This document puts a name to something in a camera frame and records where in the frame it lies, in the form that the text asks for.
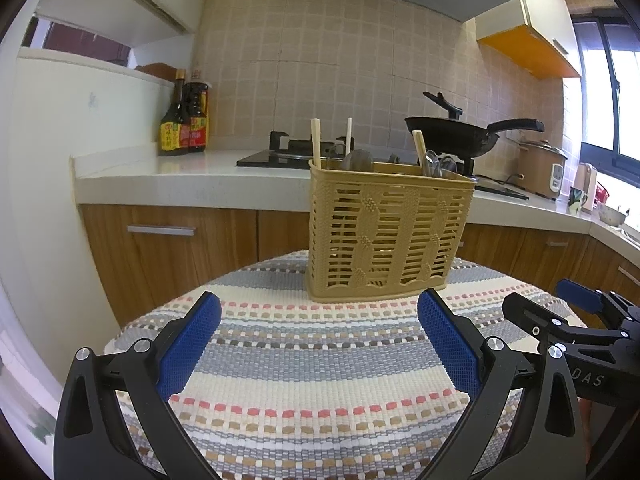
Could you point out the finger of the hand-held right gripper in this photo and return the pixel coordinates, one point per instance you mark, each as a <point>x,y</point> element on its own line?
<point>600,370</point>
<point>580,294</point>

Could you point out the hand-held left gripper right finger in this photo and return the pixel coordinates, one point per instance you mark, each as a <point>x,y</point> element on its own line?
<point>450,345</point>

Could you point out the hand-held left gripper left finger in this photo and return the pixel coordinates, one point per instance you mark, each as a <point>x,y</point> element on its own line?
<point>192,345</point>

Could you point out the beige plastic utensil basket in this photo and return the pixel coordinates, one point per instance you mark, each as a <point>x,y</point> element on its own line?
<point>390,230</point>

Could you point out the large clear grey plastic spoon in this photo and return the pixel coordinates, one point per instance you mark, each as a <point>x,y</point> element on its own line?
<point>356,160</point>

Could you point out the white mug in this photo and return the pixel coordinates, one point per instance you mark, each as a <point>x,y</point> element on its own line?
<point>577,201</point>

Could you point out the white electric kettle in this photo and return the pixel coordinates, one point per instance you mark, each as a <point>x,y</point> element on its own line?
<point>586,180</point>

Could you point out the striped woven table mat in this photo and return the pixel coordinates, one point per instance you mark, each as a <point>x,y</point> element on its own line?
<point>320,360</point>

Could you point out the beige rice cooker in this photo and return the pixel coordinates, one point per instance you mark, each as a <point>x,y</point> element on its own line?
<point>540,170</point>

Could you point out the dark framed window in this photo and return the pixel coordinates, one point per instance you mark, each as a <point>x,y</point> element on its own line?
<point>620,110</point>

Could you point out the black gas stove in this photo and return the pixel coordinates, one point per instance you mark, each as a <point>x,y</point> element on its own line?
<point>270,159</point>

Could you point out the black wok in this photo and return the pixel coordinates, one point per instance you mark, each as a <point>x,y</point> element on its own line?
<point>450,135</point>

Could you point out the yellow label sauce bottle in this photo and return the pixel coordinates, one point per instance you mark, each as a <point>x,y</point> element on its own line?
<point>172,130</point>

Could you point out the red label sauce bottle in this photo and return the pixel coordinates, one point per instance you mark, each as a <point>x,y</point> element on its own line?
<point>197,125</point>

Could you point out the brown wooden board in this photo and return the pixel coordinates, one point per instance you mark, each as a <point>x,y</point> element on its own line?
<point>157,70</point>

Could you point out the orange wall cabinet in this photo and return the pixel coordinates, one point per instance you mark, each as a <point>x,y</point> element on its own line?
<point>530,47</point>

